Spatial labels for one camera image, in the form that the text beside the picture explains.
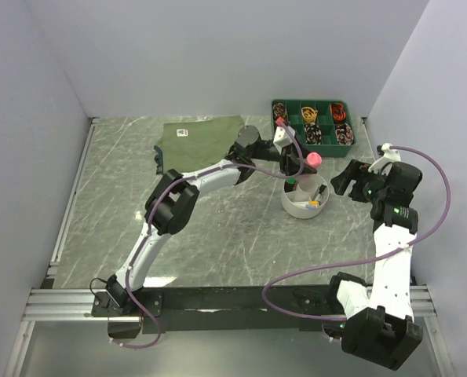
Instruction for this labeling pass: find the pink pencil case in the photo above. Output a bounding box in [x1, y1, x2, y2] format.
[303, 152, 323, 174]

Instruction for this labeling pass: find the aluminium rail frame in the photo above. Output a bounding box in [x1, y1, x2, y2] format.
[3, 115, 455, 377]

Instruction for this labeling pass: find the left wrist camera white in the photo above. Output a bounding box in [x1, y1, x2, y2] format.
[273, 117, 295, 153]

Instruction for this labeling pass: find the white round pen holder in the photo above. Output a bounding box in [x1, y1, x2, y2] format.
[281, 174, 330, 220]

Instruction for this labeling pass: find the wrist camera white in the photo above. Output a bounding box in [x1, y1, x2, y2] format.
[273, 117, 295, 153]
[368, 143, 401, 174]

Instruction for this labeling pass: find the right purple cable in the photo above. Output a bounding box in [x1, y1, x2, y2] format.
[262, 145, 452, 342]

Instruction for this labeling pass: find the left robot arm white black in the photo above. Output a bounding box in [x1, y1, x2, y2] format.
[105, 123, 322, 316]

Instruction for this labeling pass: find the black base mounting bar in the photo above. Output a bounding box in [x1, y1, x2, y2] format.
[90, 285, 372, 340]

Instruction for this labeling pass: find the folded green t-shirt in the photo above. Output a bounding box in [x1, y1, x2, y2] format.
[154, 115, 244, 174]

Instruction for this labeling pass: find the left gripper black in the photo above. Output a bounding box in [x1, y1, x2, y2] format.
[250, 132, 319, 178]

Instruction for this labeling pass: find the pink black floral hair tie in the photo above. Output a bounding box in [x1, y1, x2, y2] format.
[334, 123, 355, 145]

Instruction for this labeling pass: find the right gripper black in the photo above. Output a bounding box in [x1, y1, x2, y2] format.
[330, 159, 390, 203]

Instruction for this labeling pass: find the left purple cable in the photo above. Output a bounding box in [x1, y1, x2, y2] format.
[119, 119, 305, 350]

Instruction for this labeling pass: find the green compartment tray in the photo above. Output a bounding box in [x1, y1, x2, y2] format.
[271, 99, 356, 158]

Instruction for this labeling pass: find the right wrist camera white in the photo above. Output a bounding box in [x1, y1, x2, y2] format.
[368, 143, 401, 174]

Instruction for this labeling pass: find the purple cable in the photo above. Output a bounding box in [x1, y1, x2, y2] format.
[262, 145, 452, 342]
[119, 119, 305, 350]

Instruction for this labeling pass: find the orange black hair tie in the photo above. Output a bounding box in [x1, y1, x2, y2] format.
[329, 102, 349, 121]

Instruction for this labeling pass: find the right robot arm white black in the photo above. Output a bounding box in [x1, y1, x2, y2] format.
[326, 159, 423, 371]

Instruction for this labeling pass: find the white marker black cap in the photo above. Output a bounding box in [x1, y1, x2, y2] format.
[312, 185, 327, 201]

